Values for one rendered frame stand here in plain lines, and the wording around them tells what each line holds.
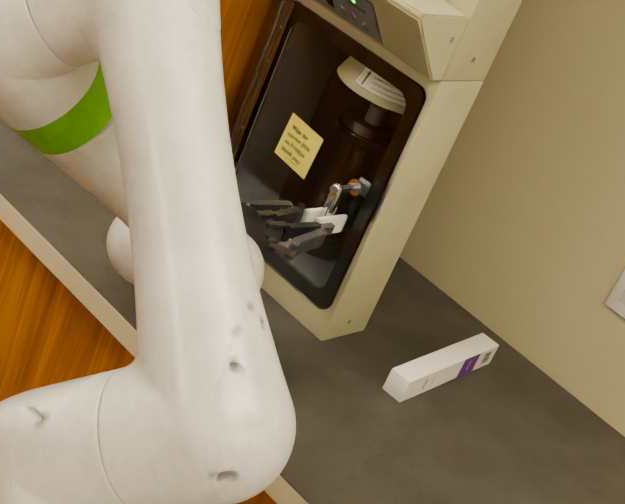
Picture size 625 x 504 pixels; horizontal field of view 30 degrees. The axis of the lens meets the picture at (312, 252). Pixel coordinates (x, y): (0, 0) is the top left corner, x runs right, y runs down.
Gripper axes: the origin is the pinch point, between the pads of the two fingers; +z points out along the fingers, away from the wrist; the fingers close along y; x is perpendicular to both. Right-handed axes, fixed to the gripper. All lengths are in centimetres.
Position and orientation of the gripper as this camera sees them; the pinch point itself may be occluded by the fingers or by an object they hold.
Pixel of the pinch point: (323, 220)
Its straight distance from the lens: 177.0
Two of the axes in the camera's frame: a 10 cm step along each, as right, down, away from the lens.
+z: 6.5, -1.1, 7.5
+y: -6.6, -5.6, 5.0
